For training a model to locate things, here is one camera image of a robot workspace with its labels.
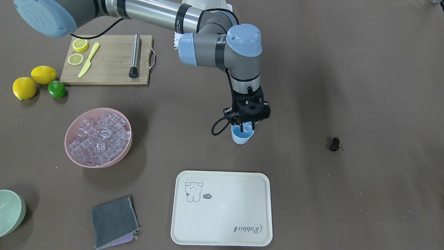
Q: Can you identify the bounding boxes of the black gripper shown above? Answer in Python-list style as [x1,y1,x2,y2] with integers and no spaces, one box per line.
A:
[223,87,271,135]

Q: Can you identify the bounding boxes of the clear ice cube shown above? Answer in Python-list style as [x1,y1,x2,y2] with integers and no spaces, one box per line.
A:
[242,123,252,133]

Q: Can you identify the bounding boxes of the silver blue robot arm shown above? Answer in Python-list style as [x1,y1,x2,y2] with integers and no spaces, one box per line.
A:
[14,0,271,127]

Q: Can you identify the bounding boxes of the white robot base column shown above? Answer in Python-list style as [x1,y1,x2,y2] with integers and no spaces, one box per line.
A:
[173,0,233,50]

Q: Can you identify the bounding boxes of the light blue plastic cup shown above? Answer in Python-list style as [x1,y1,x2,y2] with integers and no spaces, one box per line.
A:
[231,125,254,144]

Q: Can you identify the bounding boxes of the dark red cherries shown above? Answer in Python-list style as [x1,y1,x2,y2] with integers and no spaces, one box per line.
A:
[329,137,344,152]

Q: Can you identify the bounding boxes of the pink bowl of ice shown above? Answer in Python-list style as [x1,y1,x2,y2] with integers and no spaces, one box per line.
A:
[65,108,133,169]

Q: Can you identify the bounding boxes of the cream rabbit serving tray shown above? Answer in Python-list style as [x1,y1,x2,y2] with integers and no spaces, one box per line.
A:
[171,170,273,247]

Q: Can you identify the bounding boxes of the steel muddler black tip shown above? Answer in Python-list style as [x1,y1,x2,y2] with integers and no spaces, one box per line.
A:
[128,34,141,79]

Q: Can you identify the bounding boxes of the wooden cutting board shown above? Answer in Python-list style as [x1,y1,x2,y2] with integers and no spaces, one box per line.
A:
[60,35,155,85]

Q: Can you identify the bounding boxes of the grey folded cloth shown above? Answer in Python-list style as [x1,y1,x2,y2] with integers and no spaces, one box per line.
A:
[90,196,140,250]

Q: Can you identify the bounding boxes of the yellow plastic knife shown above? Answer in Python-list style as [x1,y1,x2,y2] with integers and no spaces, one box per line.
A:
[77,42,100,78]

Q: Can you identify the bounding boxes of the lemon half slice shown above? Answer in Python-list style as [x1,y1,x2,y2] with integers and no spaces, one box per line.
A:
[72,38,89,53]
[67,53,84,66]

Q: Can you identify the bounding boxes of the green lime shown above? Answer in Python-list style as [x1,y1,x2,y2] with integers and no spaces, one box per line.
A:
[48,80,67,98]

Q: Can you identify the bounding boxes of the yellow lemon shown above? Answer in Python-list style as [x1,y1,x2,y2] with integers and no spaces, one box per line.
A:
[12,77,37,101]
[31,65,57,84]

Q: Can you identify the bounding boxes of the mint green bowl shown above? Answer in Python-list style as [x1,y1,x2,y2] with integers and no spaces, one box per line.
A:
[0,190,26,237]

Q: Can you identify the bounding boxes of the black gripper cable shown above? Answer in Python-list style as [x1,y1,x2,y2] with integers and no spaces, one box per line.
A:
[69,18,240,136]

